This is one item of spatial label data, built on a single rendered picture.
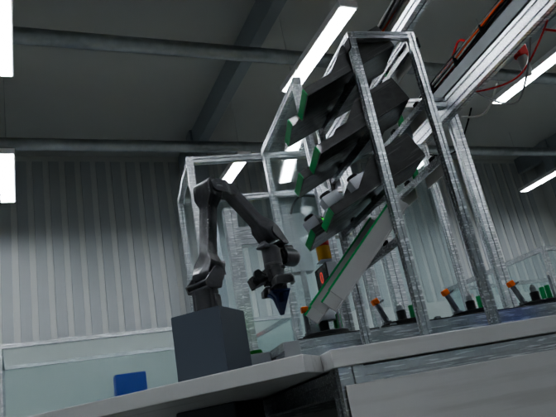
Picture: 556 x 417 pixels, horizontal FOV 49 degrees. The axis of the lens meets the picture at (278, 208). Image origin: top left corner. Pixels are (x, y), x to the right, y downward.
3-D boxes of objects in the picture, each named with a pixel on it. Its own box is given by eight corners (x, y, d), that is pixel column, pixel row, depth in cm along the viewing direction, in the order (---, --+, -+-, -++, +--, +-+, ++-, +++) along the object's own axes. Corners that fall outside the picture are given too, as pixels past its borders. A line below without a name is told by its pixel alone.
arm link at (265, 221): (211, 183, 169) (224, 161, 177) (192, 194, 174) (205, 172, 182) (275, 253, 180) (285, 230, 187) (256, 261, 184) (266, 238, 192)
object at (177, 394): (-22, 443, 119) (-22, 428, 120) (205, 417, 198) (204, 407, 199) (306, 371, 96) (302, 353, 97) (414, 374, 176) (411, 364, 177)
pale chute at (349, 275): (345, 301, 133) (328, 289, 133) (336, 312, 145) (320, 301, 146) (409, 204, 142) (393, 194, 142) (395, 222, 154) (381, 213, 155)
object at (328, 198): (332, 219, 144) (314, 197, 146) (329, 226, 148) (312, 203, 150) (359, 201, 146) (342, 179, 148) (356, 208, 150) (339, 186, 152)
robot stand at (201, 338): (179, 400, 146) (170, 318, 153) (208, 397, 158) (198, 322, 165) (230, 388, 142) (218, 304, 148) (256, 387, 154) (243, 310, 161)
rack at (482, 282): (425, 346, 126) (344, 28, 153) (363, 368, 159) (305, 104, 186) (511, 332, 132) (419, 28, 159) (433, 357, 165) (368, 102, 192)
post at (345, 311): (350, 347, 197) (294, 83, 231) (347, 347, 200) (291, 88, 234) (358, 345, 198) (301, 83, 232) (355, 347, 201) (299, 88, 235)
